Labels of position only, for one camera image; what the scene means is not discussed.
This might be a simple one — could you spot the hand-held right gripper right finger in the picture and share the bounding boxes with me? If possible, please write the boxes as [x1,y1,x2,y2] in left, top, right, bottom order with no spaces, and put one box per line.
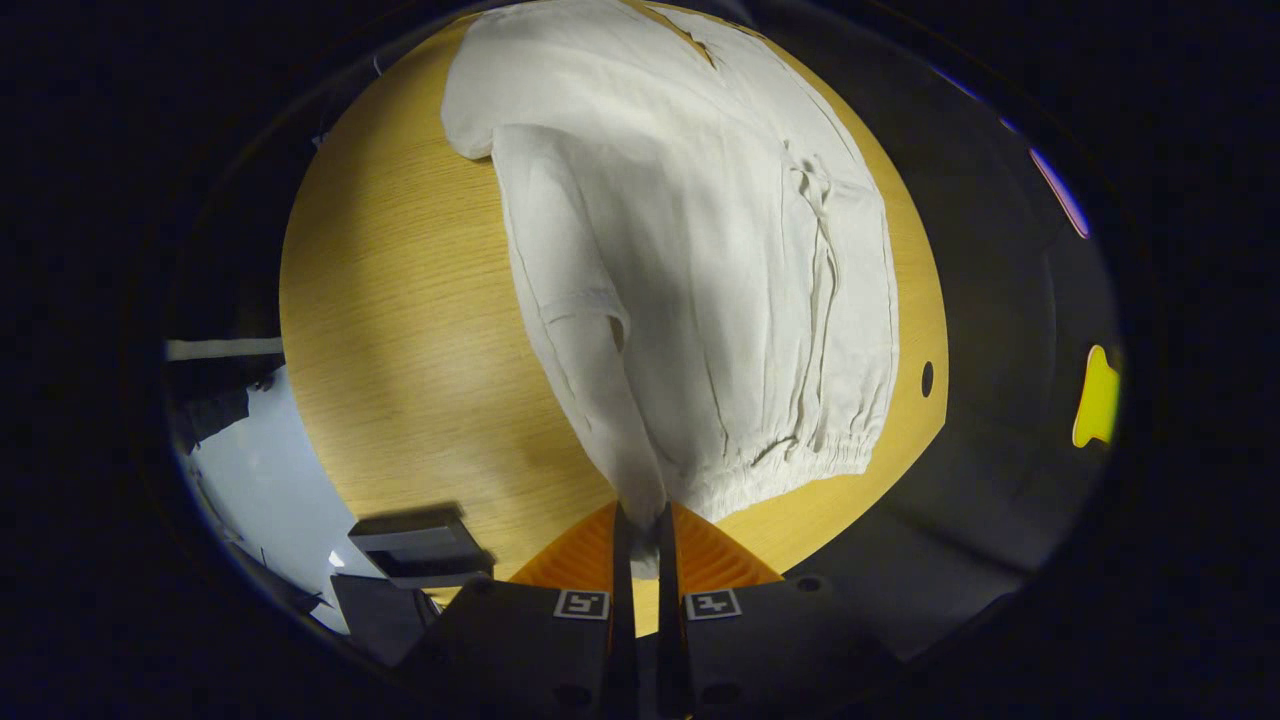
[654,502,903,720]

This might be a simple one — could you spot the black backdrop cloth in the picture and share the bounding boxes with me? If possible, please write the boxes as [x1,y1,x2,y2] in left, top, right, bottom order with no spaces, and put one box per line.
[740,0,1126,661]

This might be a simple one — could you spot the white jeans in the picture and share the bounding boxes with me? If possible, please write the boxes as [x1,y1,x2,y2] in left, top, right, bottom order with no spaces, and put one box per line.
[440,0,901,581]

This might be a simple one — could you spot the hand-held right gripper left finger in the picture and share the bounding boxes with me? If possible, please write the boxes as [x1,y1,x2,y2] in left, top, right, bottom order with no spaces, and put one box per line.
[395,502,642,720]

